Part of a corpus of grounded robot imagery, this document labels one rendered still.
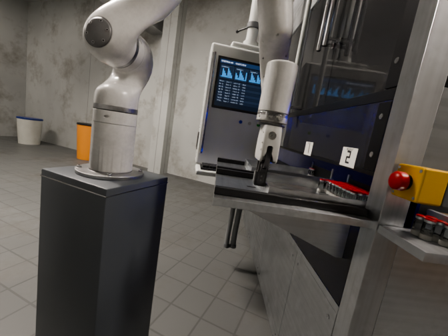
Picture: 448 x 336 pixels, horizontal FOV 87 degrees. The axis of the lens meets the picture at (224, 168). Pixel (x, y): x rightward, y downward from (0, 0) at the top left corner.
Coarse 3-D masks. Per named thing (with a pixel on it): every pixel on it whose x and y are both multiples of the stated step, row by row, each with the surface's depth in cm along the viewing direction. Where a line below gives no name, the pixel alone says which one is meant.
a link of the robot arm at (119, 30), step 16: (112, 0) 59; (128, 0) 59; (144, 0) 59; (160, 0) 60; (176, 0) 63; (96, 16) 57; (112, 16) 57; (128, 16) 58; (144, 16) 60; (160, 16) 62; (96, 32) 56; (112, 32) 57; (128, 32) 58; (96, 48) 57; (112, 48) 58; (128, 48) 60; (112, 64) 63; (128, 64) 65
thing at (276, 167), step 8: (248, 160) 121; (248, 168) 105; (272, 168) 122; (280, 168) 122; (288, 168) 122; (296, 168) 122; (304, 168) 122; (296, 176) 96; (304, 176) 96; (312, 176) 96
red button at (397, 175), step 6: (396, 174) 49; (402, 174) 48; (390, 180) 50; (396, 180) 49; (402, 180) 48; (408, 180) 48; (390, 186) 50; (396, 186) 49; (402, 186) 48; (408, 186) 48
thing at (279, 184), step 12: (276, 180) 88; (288, 180) 88; (300, 180) 88; (312, 180) 88; (264, 192) 67; (276, 192) 62; (288, 192) 62; (300, 192) 62; (312, 192) 81; (348, 204) 63; (360, 204) 63
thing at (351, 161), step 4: (344, 148) 77; (348, 148) 75; (352, 148) 73; (344, 152) 77; (352, 152) 72; (356, 152) 70; (344, 156) 76; (352, 156) 72; (356, 156) 70; (340, 160) 78; (344, 160) 76; (348, 160) 74; (352, 160) 72; (340, 164) 78; (344, 164) 76; (348, 164) 73; (352, 164) 71; (352, 168) 71
